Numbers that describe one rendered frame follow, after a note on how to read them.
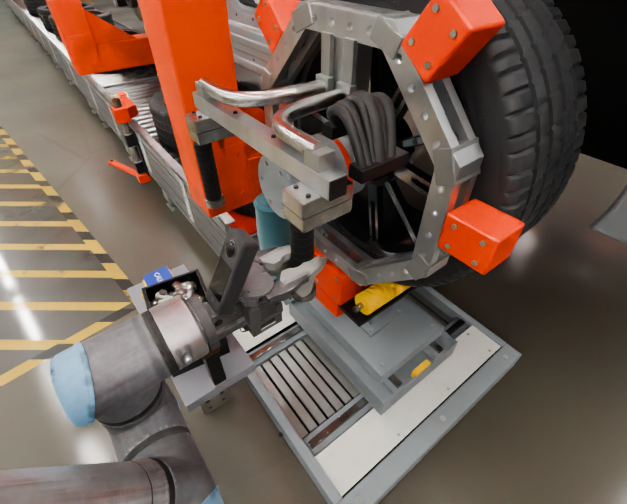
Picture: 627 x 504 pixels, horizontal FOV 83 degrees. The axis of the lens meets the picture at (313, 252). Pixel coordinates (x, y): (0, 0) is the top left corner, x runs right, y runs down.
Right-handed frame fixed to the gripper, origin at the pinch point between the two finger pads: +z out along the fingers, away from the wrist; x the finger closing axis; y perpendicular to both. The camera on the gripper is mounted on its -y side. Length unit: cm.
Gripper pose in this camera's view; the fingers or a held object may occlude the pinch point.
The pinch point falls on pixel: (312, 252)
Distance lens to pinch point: 56.5
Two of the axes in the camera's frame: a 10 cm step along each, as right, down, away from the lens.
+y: 0.0, 7.4, 6.7
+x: 6.1, 5.3, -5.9
